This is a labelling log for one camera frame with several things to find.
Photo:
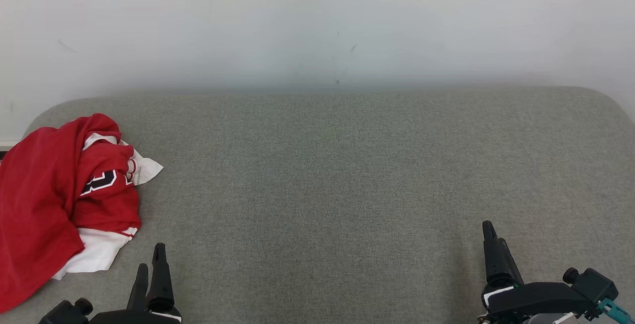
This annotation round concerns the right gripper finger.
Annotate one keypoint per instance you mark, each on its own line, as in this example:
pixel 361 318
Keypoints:
pixel 491 254
pixel 508 267

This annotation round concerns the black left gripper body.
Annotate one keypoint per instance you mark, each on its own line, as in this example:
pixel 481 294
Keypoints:
pixel 144 317

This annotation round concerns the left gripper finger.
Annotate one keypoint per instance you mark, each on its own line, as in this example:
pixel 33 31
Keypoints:
pixel 139 289
pixel 160 279

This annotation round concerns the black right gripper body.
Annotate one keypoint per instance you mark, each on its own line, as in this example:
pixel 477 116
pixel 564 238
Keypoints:
pixel 536 298

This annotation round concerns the red jersey number 23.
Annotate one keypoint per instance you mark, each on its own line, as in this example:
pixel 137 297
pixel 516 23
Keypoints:
pixel 106 200

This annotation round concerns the red shorts white stripe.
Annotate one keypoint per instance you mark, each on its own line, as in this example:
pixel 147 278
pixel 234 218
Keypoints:
pixel 34 205

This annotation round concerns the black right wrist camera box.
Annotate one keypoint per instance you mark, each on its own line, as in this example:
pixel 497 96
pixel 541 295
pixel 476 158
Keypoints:
pixel 593 284

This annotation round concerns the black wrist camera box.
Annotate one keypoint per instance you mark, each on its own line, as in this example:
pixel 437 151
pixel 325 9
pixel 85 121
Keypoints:
pixel 62 314
pixel 593 284

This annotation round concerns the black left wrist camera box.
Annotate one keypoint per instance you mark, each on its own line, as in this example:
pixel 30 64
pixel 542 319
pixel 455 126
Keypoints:
pixel 62 314

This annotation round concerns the white wall baseboard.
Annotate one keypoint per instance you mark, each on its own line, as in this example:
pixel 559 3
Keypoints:
pixel 7 144

